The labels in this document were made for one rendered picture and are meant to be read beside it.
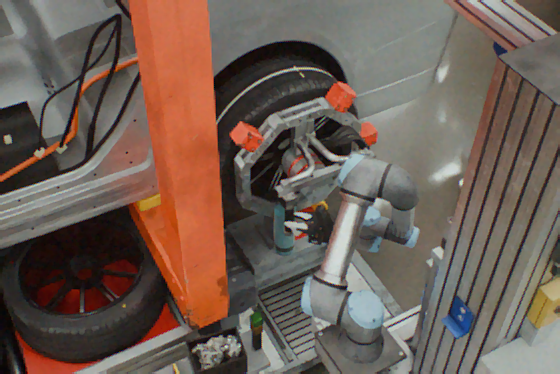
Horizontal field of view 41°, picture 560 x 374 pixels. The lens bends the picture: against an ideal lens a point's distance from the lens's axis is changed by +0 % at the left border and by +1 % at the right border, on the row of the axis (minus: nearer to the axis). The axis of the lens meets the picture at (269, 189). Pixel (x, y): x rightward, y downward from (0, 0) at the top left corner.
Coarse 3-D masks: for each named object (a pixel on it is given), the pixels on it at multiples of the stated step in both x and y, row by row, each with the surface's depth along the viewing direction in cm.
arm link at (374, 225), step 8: (368, 208) 270; (376, 208) 270; (368, 216) 267; (376, 216) 267; (368, 224) 267; (376, 224) 268; (384, 224) 267; (360, 232) 273; (368, 232) 270; (376, 232) 268; (384, 232) 267
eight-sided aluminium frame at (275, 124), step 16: (288, 112) 282; (304, 112) 282; (320, 112) 285; (336, 112) 289; (272, 128) 278; (288, 128) 282; (352, 144) 307; (240, 160) 285; (256, 160) 285; (240, 176) 288; (336, 176) 317; (240, 192) 295; (256, 208) 305; (272, 208) 311
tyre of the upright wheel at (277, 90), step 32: (256, 64) 293; (288, 64) 293; (320, 64) 308; (224, 96) 291; (256, 96) 283; (288, 96) 282; (320, 96) 291; (224, 128) 287; (224, 160) 289; (224, 192) 302
